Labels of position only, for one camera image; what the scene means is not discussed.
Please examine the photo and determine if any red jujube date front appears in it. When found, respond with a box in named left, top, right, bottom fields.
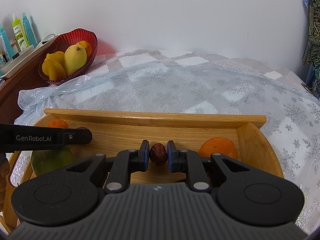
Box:
left=149, top=143, right=168, bottom=166

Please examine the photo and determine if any bright orange mandarin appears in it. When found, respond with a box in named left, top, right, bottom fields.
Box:
left=199, top=137, right=238, bottom=159

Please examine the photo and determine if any green apple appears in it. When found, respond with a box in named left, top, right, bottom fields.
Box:
left=31, top=147, right=75, bottom=176

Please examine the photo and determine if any small mandarin with stem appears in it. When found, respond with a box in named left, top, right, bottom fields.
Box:
left=48, top=119, right=68, bottom=128

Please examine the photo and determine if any person's left hand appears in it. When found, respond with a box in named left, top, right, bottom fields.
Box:
left=0, top=157, right=10, bottom=212

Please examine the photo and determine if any bamboo serving tray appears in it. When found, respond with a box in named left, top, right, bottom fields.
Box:
left=0, top=108, right=284, bottom=233

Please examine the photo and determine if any wooden side cabinet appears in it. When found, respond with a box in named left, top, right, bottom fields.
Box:
left=0, top=53, right=48, bottom=124

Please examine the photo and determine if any white tray on cabinet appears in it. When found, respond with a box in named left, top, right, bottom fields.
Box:
left=0, top=45, right=34, bottom=80

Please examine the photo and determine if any yellow starfruit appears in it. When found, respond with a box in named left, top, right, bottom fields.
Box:
left=42, top=51, right=67, bottom=81

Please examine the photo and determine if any teal bottle left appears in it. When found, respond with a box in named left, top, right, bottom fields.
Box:
left=0, top=24, right=14, bottom=61

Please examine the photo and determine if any snowflake sheer tablecloth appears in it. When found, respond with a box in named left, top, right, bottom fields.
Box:
left=15, top=62, right=319, bottom=232

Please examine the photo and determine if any yellow mango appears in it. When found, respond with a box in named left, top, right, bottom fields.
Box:
left=64, top=44, right=87, bottom=76

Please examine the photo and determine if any red plastic fruit bowl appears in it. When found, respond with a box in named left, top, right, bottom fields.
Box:
left=39, top=28, right=98, bottom=85

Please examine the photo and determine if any orange in red bowl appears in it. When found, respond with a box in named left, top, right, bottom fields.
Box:
left=76, top=40, right=92, bottom=59

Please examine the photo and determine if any green patterned fringed shawl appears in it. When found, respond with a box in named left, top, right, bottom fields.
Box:
left=302, top=0, right=319, bottom=63

